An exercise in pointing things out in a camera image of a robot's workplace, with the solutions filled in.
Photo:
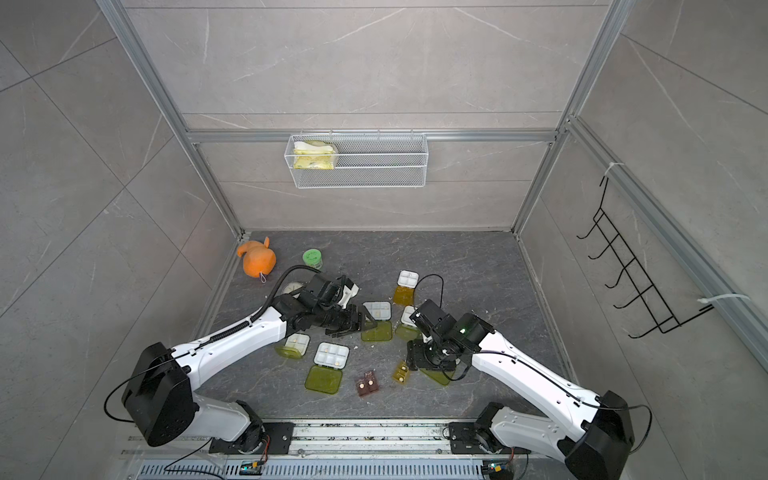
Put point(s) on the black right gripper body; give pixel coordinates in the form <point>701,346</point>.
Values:
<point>427,354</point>

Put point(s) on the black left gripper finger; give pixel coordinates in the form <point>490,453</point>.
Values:
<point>346,328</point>
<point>365,321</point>

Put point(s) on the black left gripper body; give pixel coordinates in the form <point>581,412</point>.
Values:
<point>326,318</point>

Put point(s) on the yellow small pillbox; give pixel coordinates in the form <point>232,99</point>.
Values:
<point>401,373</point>

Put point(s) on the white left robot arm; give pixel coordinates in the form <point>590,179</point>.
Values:
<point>161,395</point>

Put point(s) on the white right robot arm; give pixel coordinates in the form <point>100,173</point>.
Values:
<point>590,433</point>

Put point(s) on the grey alarm clock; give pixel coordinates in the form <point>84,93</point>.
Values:
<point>292,287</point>

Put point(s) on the small green pillbox centre right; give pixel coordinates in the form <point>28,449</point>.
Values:
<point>406,328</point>

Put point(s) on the small green pillbox near clock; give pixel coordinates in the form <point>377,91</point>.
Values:
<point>295,346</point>

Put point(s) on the amber pillbox at back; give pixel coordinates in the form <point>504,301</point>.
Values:
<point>405,288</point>

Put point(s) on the green lidded round jar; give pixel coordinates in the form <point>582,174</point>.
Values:
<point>313,258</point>

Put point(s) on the brown small pillbox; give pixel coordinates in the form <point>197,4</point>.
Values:
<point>367,384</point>

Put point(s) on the large green six-cell pillbox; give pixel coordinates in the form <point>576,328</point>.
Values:
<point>326,374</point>

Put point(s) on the orange plush toy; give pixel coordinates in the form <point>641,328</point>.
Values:
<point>258,259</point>

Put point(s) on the yellow packet in basket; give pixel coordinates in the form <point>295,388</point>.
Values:
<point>314,155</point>

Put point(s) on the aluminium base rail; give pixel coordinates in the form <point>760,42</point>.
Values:
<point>350,449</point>

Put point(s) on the white wire wall basket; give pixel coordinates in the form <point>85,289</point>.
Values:
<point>366,160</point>

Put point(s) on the black wall hook rack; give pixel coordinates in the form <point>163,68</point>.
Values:
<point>633,272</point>

